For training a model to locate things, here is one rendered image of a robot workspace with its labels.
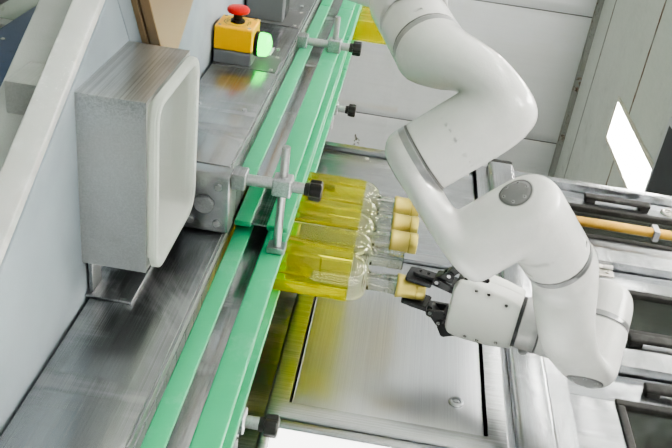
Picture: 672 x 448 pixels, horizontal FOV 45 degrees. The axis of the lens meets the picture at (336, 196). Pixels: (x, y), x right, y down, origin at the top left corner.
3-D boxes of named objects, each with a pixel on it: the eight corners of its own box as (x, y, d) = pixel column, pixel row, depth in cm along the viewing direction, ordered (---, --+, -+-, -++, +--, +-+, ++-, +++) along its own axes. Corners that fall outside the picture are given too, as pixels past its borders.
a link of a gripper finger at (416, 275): (453, 283, 119) (410, 269, 121) (457, 265, 118) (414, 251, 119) (448, 294, 117) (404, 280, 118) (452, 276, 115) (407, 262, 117)
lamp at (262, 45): (252, 59, 146) (268, 61, 146) (253, 35, 144) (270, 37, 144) (257, 51, 150) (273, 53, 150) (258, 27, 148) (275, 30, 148)
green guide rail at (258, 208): (233, 225, 119) (287, 234, 118) (234, 219, 118) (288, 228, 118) (352, -44, 271) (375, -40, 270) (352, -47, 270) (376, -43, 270)
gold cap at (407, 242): (387, 254, 129) (414, 259, 129) (391, 236, 128) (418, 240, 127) (388, 243, 132) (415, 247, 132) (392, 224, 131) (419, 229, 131)
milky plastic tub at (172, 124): (85, 265, 96) (156, 277, 96) (77, 91, 85) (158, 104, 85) (133, 195, 111) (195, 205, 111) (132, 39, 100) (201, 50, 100)
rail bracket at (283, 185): (226, 248, 115) (312, 262, 115) (232, 142, 107) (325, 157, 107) (231, 236, 118) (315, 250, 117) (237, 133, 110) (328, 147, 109)
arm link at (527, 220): (546, 172, 104) (446, 230, 107) (481, 59, 90) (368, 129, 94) (603, 261, 92) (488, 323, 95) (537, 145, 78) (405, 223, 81)
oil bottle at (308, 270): (222, 282, 120) (364, 306, 119) (224, 251, 117) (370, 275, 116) (231, 261, 125) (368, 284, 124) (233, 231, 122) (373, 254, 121)
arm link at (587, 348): (531, 223, 100) (584, 306, 114) (502, 314, 95) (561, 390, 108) (598, 225, 95) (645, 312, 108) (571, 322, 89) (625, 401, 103)
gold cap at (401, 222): (389, 237, 135) (415, 241, 134) (392, 219, 133) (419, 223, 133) (390, 226, 138) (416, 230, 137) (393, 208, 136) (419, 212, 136)
